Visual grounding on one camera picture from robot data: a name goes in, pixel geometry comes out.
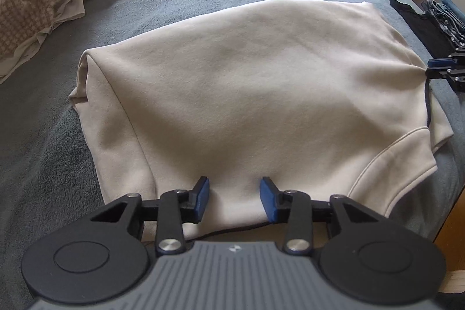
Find light blue folded jeans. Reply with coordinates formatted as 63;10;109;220
438;0;465;31

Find black folded garment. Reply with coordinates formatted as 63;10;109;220
389;0;460;60

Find beige hoodie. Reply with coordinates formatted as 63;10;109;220
69;0;455;234

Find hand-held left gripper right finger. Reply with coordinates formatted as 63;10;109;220
259;177;378;255

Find white thin cloth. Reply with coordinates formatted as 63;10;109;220
0;0;87;85

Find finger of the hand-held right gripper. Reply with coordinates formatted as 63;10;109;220
426;50;465;93

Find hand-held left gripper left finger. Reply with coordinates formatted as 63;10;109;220
91;177;210;257

